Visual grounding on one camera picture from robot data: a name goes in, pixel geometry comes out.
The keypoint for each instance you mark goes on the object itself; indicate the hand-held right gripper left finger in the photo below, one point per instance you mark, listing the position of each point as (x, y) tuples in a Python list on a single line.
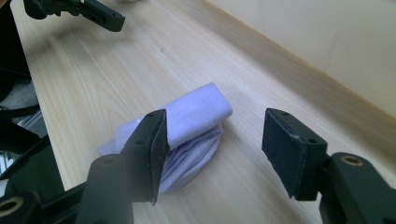
[(146, 149)]

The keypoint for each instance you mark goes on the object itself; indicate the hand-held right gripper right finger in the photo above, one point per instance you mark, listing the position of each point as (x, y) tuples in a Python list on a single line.
[(292, 155)]

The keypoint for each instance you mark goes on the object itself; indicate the white divided organizer box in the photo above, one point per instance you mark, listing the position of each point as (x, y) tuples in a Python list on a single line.
[(311, 37)]

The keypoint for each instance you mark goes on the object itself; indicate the metal floor rail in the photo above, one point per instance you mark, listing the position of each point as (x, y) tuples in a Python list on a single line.
[(31, 124)]

